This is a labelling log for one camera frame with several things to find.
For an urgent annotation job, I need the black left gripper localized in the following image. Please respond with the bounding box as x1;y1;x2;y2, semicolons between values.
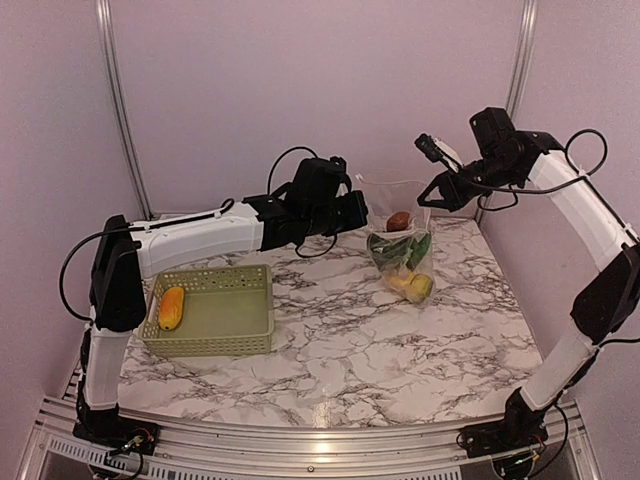
307;190;369;237

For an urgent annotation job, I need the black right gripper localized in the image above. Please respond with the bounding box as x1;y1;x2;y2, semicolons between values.
418;152;522;211

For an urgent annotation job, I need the brown potato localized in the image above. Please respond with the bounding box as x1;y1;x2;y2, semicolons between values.
386;211;411;232

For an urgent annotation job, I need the clear zip top bag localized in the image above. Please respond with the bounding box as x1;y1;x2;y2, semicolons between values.
356;174;435;305

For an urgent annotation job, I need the green white bok choy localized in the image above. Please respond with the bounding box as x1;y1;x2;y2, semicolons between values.
366;231;432;272

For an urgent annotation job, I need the yellow lemon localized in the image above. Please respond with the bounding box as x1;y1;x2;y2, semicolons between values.
388;271;415;292

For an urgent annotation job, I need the beige perforated plastic basket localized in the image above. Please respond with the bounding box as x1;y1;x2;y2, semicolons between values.
138;264;274;358

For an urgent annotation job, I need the orange yellow mango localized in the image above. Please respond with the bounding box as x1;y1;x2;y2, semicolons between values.
157;287;185;331

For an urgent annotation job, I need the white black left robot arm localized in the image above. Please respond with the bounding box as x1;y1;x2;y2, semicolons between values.
72;153;368;454

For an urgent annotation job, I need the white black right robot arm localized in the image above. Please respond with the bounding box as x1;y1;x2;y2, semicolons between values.
414;107;639;458

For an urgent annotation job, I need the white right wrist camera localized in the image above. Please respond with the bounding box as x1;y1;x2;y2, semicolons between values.
414;133;462;172

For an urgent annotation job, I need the right aluminium frame post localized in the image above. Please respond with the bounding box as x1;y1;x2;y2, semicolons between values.
505;0;539;120

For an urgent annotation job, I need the aluminium frame post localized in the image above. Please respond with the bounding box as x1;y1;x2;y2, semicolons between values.
505;0;539;120
96;0;153;220

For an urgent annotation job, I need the aluminium front rail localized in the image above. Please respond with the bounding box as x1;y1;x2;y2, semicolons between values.
14;394;601;480

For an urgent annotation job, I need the left aluminium frame post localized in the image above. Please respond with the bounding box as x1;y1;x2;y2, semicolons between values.
96;0;153;220

